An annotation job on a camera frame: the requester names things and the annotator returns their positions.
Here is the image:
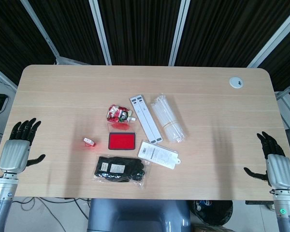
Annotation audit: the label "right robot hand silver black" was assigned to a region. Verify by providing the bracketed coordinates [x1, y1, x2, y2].
[243, 131, 290, 190]

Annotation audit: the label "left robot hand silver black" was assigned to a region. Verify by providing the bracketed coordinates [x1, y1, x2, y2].
[0, 117, 46, 174]

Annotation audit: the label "red white stamp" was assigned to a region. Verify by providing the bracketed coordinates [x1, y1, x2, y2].
[83, 137, 97, 147]

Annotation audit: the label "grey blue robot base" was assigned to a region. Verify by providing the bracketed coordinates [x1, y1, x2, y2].
[87, 198, 191, 232]

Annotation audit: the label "red ink pad clear lid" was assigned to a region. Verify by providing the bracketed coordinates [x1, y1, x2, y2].
[106, 122, 137, 150]

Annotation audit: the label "black power strip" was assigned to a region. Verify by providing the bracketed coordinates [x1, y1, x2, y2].
[245, 200, 274, 206]

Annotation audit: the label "black trash bin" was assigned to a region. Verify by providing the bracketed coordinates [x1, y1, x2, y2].
[192, 200, 233, 227]

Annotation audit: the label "black gloves in plastic bag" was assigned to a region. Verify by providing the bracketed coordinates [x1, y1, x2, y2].
[93, 156, 151, 190]

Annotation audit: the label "red snack pouch with spout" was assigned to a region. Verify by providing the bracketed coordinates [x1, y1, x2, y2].
[106, 104, 138, 124]

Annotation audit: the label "white flat retail package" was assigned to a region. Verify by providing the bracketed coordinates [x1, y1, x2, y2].
[137, 140, 181, 171]

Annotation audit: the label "clear bag of straws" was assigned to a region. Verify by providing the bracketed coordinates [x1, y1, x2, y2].
[150, 93, 187, 143]

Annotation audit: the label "white round cable grommet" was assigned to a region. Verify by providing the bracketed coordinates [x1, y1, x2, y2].
[229, 76, 244, 89]

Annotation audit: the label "white partition frame post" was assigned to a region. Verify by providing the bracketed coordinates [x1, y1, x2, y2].
[20, 0, 60, 64]
[246, 11, 290, 69]
[88, 0, 112, 66]
[169, 0, 189, 66]

